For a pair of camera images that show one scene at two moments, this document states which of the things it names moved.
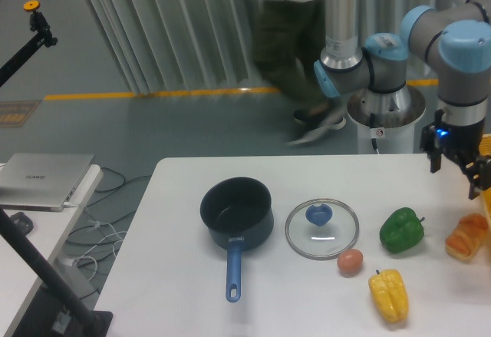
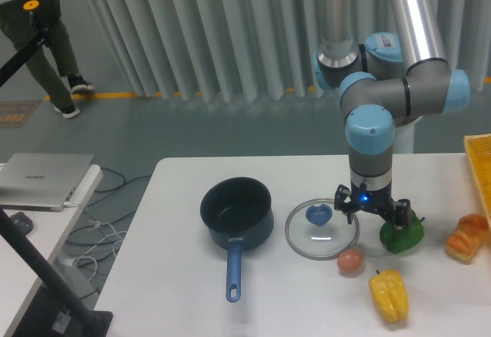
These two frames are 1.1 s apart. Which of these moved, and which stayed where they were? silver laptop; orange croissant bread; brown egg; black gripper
Moved: black gripper
Stayed: orange croissant bread; brown egg; silver laptop
